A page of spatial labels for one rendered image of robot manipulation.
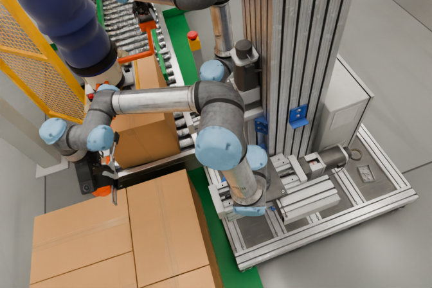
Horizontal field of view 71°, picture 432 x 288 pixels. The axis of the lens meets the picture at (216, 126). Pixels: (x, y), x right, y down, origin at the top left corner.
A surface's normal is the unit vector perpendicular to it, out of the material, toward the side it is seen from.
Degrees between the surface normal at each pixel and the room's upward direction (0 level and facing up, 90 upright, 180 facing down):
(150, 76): 0
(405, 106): 0
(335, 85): 0
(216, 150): 83
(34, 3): 74
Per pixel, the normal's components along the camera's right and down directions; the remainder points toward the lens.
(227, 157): -0.18, 0.75
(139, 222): -0.13, -0.55
